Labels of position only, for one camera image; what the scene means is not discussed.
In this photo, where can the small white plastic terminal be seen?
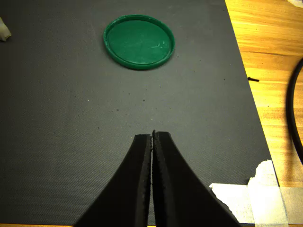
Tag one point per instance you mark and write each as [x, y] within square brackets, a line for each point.
[4, 30]

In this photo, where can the round green plastic lid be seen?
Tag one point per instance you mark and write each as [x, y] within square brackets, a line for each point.
[139, 42]

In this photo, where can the white tape strip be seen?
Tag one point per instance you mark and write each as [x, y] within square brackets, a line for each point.
[265, 179]
[297, 2]
[232, 198]

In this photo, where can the dark grey mat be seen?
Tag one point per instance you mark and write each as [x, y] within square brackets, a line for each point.
[71, 94]

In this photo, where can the small black screw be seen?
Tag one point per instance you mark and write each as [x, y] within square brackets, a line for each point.
[253, 79]

